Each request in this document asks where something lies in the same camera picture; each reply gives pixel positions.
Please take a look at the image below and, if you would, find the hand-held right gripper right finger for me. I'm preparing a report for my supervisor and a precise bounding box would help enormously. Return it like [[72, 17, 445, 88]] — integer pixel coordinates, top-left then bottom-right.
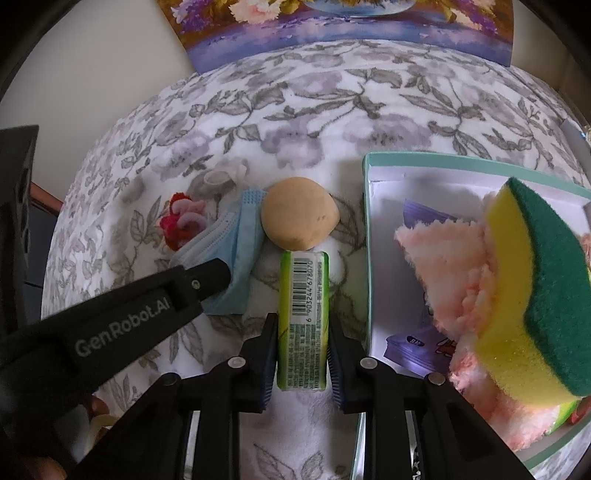
[[325, 318, 536, 480]]

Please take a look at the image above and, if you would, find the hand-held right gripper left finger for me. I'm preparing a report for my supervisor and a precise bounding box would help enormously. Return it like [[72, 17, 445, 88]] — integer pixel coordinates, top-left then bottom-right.
[[78, 311, 280, 480]]

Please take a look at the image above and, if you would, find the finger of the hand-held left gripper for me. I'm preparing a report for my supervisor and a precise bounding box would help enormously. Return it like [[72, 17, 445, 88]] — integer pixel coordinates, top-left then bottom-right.
[[168, 257, 232, 315]]

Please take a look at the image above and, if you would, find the blue face mask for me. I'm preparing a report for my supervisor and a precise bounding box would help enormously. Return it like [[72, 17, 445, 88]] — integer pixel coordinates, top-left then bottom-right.
[[168, 187, 269, 317]]

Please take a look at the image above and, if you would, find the pink fluffy cloth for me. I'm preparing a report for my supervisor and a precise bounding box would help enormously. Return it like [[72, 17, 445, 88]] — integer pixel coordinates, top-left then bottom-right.
[[394, 191, 561, 453]]

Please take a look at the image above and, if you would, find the yellow and green sponge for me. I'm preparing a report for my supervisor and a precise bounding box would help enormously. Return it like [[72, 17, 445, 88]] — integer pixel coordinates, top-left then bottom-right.
[[475, 178, 591, 407]]

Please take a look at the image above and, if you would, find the white box with teal rim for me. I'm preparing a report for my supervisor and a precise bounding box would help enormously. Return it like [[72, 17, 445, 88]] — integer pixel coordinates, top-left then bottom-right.
[[349, 152, 591, 480]]

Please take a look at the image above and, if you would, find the purple wipes packet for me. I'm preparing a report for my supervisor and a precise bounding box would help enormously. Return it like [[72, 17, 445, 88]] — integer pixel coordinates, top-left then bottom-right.
[[383, 198, 467, 379]]

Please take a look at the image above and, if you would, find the translucent white band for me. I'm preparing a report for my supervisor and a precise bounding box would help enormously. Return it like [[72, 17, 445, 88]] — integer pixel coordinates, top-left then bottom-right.
[[203, 161, 247, 188]]

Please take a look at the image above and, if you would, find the beige powder puff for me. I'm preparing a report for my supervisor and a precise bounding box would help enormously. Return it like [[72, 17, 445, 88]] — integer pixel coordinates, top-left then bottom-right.
[[261, 176, 339, 252]]

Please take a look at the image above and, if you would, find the dark wooden cabinet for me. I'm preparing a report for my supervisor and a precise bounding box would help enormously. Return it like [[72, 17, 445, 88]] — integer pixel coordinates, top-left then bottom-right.
[[25, 182, 65, 324]]

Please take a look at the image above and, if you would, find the grey floral blanket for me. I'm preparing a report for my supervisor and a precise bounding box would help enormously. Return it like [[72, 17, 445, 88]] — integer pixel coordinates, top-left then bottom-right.
[[39, 39, 591, 480]]

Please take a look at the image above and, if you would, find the grey plastic object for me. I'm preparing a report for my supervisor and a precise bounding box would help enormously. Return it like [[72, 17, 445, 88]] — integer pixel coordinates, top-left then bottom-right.
[[561, 117, 591, 153]]

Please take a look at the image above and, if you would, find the red hair tie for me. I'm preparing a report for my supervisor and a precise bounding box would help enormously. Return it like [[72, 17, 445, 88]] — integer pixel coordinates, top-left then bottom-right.
[[159, 193, 211, 252]]

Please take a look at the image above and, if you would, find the beige ring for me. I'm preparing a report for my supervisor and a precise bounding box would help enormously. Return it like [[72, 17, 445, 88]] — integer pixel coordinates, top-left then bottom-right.
[[85, 413, 116, 457]]

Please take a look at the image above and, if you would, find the flower wall poster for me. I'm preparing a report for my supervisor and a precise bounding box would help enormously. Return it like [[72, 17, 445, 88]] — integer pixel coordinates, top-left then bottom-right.
[[157, 0, 515, 75]]

